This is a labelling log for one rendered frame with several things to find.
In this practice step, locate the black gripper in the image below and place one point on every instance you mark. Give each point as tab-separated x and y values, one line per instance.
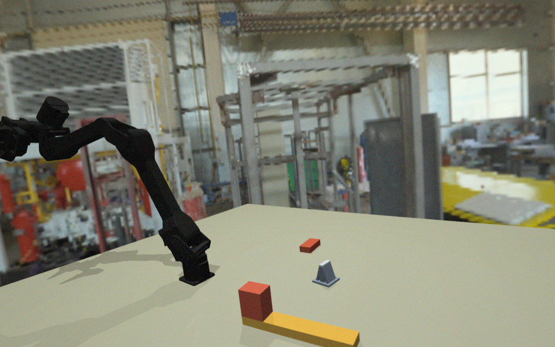
16	135

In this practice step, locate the yellow bar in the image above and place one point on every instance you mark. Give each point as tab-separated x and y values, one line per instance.
256	311

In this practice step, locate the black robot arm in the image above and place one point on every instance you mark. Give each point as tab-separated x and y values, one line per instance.
179	232

